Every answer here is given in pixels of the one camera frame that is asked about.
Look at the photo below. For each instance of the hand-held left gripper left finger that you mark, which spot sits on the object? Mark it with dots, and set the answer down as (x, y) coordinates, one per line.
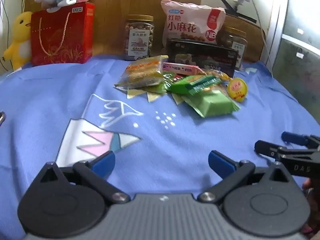
(105, 162)

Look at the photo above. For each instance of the blue printed blanket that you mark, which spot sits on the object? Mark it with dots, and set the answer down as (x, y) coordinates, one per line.
(175, 135)

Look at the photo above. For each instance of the red gift box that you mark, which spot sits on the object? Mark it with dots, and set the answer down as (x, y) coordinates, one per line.
(75, 35)

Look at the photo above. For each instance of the small nut jar dark label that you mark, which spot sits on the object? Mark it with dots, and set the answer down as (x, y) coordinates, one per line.
(236, 38)

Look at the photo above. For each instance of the pink snack bar packet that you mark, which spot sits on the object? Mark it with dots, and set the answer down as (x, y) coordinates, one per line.
(180, 68)

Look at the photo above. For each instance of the small metal object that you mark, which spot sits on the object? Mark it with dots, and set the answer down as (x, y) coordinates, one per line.
(2, 118)

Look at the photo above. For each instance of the nut jar with gold lid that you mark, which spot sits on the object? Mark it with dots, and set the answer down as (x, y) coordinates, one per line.
(140, 37)

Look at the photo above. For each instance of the brown wooden board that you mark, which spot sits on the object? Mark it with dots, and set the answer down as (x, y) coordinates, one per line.
(252, 37)

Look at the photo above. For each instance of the pale green flat snack packet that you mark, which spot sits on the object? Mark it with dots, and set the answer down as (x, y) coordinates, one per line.
(212, 103)

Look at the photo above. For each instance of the yellow round jelly cup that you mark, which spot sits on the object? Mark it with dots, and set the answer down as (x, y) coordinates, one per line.
(237, 88)

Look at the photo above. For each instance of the white red snack bag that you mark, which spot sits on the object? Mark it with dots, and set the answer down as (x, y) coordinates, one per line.
(185, 22)

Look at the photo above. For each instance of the orange yellow wafer packet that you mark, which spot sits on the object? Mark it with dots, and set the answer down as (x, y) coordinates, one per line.
(142, 71)

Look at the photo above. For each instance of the yellow duck plush toy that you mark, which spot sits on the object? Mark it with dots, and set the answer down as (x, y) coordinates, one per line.
(21, 30)

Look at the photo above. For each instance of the frosted glass sliding door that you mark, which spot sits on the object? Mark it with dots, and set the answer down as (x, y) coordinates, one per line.
(297, 42)

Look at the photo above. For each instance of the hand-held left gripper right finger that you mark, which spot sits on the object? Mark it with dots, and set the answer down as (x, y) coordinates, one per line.
(220, 163)

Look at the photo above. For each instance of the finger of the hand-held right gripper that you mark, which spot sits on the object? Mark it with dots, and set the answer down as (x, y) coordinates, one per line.
(293, 137)
(267, 148)

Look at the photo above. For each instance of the clear yellowish snack packet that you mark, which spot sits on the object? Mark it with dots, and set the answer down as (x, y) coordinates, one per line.
(220, 75)

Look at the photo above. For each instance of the black tin box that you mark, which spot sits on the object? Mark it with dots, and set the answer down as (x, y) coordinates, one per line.
(200, 55)

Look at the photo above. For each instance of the green striped snack packet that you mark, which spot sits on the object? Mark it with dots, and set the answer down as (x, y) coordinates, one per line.
(195, 83)

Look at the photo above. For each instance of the person's right hand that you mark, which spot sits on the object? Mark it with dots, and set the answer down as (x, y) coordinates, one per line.
(307, 184)

